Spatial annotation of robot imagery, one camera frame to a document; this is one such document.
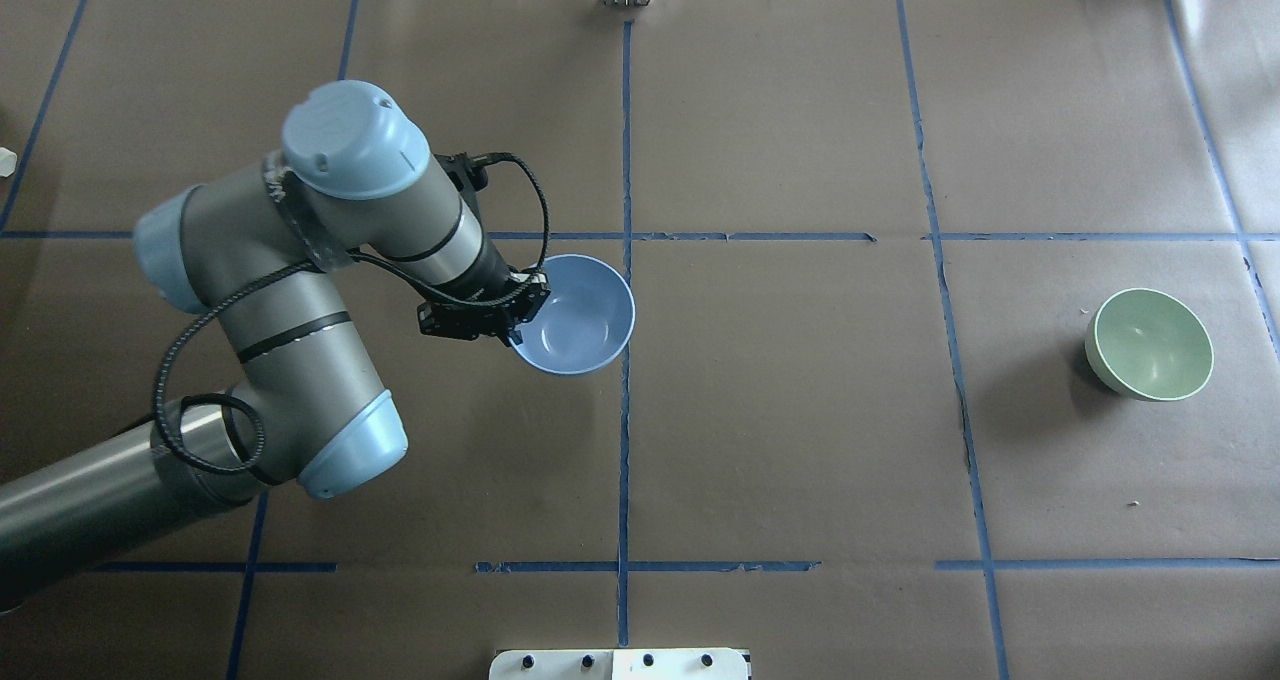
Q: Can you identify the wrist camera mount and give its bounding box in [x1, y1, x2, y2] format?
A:
[434, 152, 492, 202]

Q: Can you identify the green bowl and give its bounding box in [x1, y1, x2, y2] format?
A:
[1083, 287, 1215, 403]

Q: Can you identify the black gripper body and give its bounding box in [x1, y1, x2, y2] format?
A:
[419, 270, 550, 346]

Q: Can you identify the blue bowl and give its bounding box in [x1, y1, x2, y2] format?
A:
[513, 254, 636, 376]

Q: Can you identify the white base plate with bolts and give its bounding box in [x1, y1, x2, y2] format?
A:
[488, 647, 753, 679]

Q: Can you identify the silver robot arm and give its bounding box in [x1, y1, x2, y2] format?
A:
[3, 79, 550, 612]

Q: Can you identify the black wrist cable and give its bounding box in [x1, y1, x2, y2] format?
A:
[152, 152, 550, 476]

